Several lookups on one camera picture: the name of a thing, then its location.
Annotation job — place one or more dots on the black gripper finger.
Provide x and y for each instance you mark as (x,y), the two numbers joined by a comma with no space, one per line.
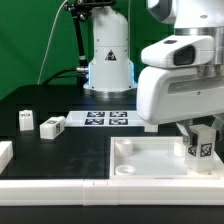
(189,138)
(218,125)

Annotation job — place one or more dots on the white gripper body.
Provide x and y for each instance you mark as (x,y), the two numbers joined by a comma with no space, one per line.
(173,86)

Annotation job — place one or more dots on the white left fence piece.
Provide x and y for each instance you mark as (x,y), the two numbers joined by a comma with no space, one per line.
(6,154)

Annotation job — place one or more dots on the white front fence wall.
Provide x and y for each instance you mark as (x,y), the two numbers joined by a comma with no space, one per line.
(111,192)

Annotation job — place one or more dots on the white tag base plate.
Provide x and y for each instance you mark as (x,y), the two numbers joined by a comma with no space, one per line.
(103,119)

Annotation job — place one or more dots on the white square table top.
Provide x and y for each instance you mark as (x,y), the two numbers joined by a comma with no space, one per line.
(154,158)

